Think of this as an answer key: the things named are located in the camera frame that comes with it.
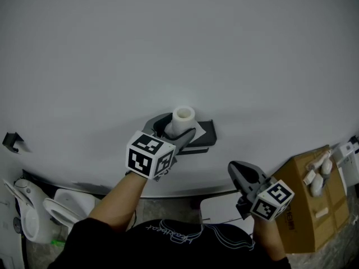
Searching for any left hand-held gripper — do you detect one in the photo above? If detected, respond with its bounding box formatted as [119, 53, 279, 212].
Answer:
[125, 113, 196, 182]

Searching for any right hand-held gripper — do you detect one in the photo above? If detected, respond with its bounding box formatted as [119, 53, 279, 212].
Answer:
[227, 160, 295, 222]

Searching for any white toilet paper roll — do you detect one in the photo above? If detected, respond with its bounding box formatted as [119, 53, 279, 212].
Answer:
[164, 105, 196, 140]

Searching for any person's right forearm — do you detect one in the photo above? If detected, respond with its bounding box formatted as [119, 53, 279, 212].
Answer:
[252, 216, 287, 262]

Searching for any person's left forearm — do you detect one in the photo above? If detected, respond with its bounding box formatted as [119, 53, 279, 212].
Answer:
[88, 172, 148, 232]

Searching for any white appliance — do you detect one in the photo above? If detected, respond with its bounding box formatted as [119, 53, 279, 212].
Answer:
[332, 141, 359, 187]

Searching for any white toilet with open lid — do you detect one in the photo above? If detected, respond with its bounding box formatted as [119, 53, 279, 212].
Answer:
[43, 188, 96, 235]

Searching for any small white carton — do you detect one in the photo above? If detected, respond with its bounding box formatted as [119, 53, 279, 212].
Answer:
[302, 169, 317, 186]

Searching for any large white pouch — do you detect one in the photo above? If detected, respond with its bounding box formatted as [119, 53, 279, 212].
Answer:
[310, 173, 325, 198]

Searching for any beige wrapped tube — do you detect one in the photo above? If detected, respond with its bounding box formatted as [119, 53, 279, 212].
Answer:
[305, 151, 330, 170]

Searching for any brown cardboard box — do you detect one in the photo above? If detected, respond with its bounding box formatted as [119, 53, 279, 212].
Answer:
[271, 145, 351, 254]

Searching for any small white pouch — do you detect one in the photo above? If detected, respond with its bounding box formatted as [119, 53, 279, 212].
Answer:
[320, 157, 333, 176]

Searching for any person's black printed shirt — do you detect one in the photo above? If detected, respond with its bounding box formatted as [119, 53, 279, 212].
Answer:
[47, 217, 292, 269]

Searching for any white cabinet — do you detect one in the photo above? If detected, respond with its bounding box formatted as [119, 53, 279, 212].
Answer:
[0, 189, 25, 269]

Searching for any black wall shelf holder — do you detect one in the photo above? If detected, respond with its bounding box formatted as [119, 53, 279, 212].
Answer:
[179, 119, 218, 155]

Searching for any small black wall bracket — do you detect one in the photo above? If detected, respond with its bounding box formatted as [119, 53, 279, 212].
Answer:
[2, 132, 25, 154]

